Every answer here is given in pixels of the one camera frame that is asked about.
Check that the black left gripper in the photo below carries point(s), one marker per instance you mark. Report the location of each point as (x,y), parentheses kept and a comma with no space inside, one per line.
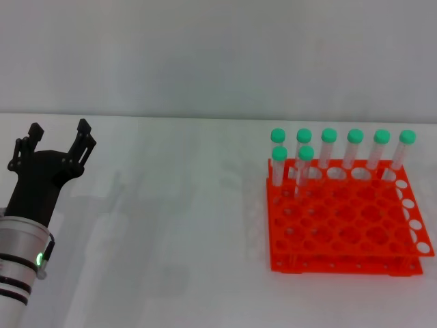
(37,181)

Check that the orange test tube rack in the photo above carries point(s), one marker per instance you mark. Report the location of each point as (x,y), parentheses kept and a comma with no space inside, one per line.
(341,218)

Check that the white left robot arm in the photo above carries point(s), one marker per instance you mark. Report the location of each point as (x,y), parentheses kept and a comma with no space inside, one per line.
(17,259)

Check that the green capped clear test tube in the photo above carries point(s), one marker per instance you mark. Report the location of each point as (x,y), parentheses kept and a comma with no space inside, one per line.
(407,137)
(278,135)
(304,135)
(306,153)
(279,153)
(329,135)
(355,136)
(381,136)

